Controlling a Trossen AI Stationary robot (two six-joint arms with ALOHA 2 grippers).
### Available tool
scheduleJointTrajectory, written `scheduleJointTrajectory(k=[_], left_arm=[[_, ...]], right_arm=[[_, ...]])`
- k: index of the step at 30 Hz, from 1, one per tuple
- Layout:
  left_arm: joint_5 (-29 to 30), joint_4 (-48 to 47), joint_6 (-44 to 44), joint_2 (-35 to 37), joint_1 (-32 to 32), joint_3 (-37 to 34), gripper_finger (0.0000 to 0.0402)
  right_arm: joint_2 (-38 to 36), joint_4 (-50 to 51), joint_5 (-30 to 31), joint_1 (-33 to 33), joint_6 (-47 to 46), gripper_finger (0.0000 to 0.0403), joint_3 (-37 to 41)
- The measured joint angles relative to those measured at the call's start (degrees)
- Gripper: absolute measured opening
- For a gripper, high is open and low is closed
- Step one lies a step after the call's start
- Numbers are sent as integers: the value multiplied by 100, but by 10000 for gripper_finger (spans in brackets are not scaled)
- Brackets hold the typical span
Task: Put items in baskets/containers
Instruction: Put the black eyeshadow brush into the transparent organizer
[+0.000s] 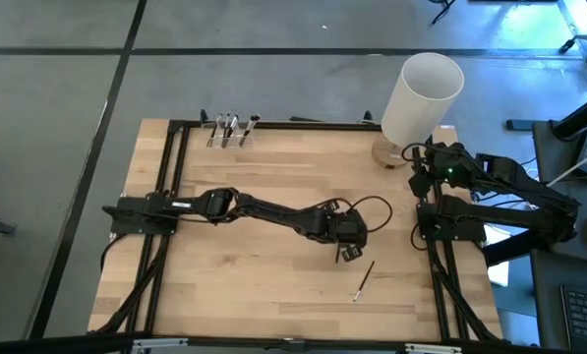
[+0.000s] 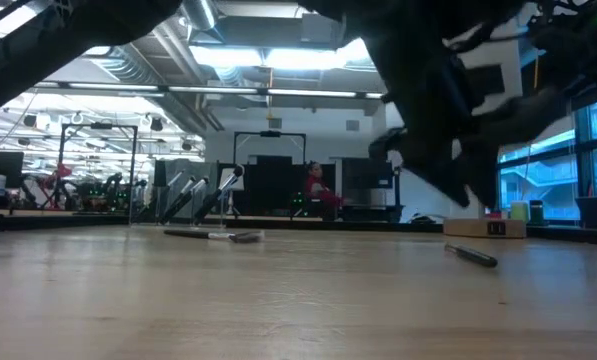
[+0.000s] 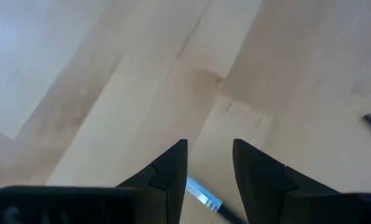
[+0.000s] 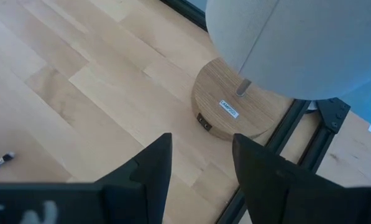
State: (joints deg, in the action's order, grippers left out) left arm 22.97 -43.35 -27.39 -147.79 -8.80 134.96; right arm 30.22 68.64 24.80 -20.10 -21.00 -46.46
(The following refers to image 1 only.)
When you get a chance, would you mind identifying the dark desk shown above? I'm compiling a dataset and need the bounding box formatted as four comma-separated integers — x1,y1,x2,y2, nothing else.
529,119,587,354

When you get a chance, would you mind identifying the white paper sheet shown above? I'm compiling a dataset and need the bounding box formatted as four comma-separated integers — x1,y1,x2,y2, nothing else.
484,223,511,289

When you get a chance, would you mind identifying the clear acrylic brush holder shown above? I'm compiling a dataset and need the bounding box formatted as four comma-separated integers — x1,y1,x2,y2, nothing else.
200,119,258,150

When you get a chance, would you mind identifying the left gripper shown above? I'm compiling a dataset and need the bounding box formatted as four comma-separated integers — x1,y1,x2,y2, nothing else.
316,207,369,264

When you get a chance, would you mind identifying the grey fluffy makeup brush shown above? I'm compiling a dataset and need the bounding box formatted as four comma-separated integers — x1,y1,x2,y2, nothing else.
222,113,241,148

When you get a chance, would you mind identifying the metal stand with casters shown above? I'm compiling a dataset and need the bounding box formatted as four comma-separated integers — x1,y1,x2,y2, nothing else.
557,0,587,89

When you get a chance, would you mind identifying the black aluminium table frame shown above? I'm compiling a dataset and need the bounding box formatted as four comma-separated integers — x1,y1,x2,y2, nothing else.
88,116,504,345

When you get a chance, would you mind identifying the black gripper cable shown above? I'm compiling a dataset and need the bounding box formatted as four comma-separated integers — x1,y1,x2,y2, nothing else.
400,141,437,166
329,195,394,235

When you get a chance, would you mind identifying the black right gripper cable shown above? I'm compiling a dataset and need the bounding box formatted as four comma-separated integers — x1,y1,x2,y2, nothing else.
400,141,437,166

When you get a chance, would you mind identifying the black chair leg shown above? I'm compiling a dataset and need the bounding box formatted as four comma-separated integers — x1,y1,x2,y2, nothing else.
430,0,457,26

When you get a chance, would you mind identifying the black camera rig crossbar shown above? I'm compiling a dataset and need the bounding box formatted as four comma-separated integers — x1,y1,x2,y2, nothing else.
0,331,587,354

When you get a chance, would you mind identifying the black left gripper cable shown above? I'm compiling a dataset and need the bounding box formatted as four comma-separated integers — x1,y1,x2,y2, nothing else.
329,195,394,235

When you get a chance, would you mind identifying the black monitor stand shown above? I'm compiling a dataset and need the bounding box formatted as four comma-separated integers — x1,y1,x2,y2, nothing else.
505,89,587,143

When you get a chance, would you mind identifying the black base cable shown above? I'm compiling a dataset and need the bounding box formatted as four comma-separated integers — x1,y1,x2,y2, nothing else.
409,222,423,253

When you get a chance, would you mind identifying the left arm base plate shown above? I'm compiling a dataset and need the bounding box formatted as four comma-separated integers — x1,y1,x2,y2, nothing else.
101,195,182,236

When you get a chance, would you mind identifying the silver rig bracket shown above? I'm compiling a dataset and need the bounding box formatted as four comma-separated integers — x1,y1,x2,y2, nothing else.
404,342,464,354
131,337,190,353

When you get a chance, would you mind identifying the thick black kabuki brush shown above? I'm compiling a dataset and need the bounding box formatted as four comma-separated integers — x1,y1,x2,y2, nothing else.
237,113,263,148

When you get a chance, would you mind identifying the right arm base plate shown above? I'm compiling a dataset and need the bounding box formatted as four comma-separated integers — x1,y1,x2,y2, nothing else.
416,200,488,244

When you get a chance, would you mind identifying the white cylindrical cup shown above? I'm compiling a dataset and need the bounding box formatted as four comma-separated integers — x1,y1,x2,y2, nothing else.
370,51,466,171

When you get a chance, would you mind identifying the white stick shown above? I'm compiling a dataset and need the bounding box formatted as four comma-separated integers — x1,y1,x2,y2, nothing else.
550,144,587,185

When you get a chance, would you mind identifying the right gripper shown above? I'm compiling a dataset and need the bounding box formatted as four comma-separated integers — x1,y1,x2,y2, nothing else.
408,141,477,200

